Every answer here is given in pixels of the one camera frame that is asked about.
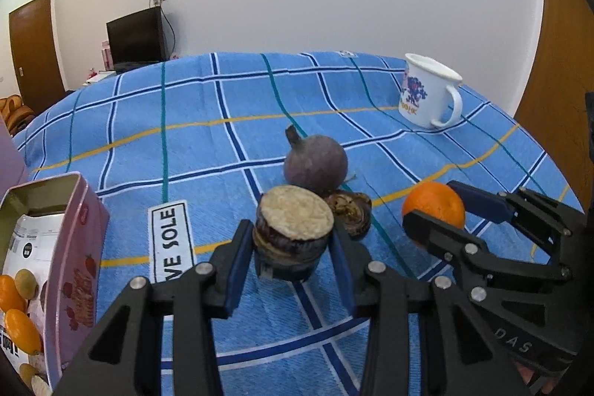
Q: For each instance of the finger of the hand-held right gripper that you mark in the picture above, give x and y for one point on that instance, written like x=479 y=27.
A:
x=427 y=229
x=482 y=203

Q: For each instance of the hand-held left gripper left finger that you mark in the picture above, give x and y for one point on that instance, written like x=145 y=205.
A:
x=239 y=266

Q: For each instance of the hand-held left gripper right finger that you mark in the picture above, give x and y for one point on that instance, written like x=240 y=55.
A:
x=341 y=270

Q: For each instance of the round orange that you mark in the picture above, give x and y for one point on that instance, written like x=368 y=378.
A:
x=431 y=203

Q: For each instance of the pink rectangular tin box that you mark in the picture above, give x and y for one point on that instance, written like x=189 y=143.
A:
x=76 y=266

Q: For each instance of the orange kumquat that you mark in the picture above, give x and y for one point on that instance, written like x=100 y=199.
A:
x=21 y=331
x=9 y=294

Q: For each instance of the person's right hand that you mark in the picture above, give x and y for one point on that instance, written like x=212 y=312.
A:
x=536 y=382

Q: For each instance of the brown water chestnut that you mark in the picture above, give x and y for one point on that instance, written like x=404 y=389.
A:
x=352 y=212

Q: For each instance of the white cloth label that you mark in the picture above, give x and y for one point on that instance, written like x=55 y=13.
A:
x=171 y=238

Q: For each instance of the round purple beetroot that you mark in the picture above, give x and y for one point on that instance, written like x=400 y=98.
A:
x=315 y=164

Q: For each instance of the white printed mug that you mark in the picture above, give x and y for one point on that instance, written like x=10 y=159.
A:
x=417 y=99

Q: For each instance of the wooden door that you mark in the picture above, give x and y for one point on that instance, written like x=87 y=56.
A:
x=37 y=52
x=561 y=76

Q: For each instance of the blue plaid tablecloth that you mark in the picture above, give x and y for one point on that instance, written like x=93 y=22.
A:
x=185 y=108

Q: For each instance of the printed white paper liner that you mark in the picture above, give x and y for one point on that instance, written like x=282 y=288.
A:
x=28 y=233

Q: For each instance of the low tv cabinet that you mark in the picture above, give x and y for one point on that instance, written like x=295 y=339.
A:
x=139 y=65

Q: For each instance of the pale yellow kumquat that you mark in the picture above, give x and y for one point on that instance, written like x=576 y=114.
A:
x=41 y=386

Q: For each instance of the pink container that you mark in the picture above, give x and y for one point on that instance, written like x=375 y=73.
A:
x=107 y=56

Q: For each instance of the lilac cylindrical container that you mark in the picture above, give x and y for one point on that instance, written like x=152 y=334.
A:
x=9 y=164

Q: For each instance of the black television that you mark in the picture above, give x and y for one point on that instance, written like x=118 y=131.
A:
x=134 y=34

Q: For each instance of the brown leather sofa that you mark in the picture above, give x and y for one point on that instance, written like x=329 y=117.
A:
x=14 y=110

